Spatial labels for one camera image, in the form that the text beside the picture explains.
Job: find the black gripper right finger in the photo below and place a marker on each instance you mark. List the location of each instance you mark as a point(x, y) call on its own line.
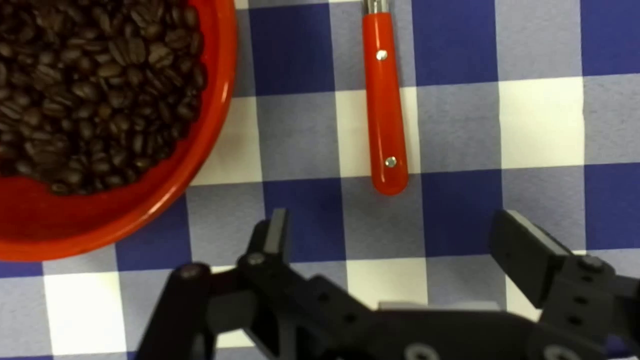
point(572, 292)

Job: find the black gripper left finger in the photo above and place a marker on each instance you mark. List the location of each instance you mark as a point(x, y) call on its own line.
point(266, 313)

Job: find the dark coffee beans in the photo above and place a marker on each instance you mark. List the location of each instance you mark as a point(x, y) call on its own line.
point(93, 87)

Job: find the blue white checkered tablecloth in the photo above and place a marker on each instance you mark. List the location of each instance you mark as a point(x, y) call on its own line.
point(467, 132)

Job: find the red plastic bowl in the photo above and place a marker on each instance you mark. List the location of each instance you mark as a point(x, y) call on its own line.
point(80, 223)

